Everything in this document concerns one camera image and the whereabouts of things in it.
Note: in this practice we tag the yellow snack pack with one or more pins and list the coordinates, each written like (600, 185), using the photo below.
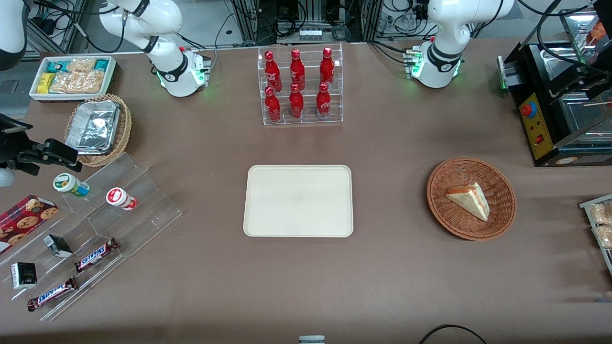
(46, 83)

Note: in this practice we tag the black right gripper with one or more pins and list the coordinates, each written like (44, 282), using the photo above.
(10, 149)

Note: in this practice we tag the red lid yoghurt cup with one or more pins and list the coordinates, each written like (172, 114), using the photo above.
(119, 198)

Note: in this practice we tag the beige rectangular tray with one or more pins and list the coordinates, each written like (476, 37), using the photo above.
(299, 200)

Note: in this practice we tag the green lid yoghurt cup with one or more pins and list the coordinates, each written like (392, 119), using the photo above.
(69, 184)

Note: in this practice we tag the silver foil pouch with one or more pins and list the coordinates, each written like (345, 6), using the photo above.
(93, 126)

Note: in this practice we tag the small black carton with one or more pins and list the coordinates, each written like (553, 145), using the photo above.
(24, 275)
(57, 245)

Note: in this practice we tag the brown wicker basket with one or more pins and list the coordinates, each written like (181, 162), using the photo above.
(444, 205)

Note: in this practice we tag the clear acrylic bottle rack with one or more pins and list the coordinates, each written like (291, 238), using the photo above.
(308, 119)

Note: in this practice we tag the black hot food cabinet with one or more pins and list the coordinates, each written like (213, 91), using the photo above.
(550, 119)

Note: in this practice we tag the white snack bin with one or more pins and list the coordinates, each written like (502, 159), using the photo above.
(111, 79)

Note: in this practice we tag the teal snack pack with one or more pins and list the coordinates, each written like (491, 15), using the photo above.
(102, 65)
(57, 66)

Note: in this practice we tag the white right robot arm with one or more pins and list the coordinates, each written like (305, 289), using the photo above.
(167, 24)

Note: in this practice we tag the white power strip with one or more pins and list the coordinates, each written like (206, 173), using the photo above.
(311, 35)

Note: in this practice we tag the grey device edge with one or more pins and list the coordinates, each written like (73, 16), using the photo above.
(311, 340)

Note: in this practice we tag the triangle sandwich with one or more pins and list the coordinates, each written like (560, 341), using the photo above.
(471, 199)

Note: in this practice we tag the snickers bar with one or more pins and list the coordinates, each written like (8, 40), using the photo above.
(95, 253)
(51, 294)

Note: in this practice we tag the light wicker basket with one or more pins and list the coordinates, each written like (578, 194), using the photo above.
(125, 129)

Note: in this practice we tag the clear cracker bag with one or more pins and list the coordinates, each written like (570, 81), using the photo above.
(81, 66)
(64, 82)
(92, 82)

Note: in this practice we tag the clear acrylic stepped stand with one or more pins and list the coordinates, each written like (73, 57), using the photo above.
(143, 210)

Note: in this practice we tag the clear snack bag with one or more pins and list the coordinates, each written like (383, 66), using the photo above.
(605, 236)
(601, 213)

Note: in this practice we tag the grey metal snack tray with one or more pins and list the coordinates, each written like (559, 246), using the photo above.
(585, 203)

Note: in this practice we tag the red cola bottle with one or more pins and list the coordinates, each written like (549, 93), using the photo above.
(323, 101)
(296, 102)
(297, 69)
(272, 69)
(272, 105)
(327, 67)

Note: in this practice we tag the red tartan cookie box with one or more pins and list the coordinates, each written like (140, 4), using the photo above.
(24, 222)

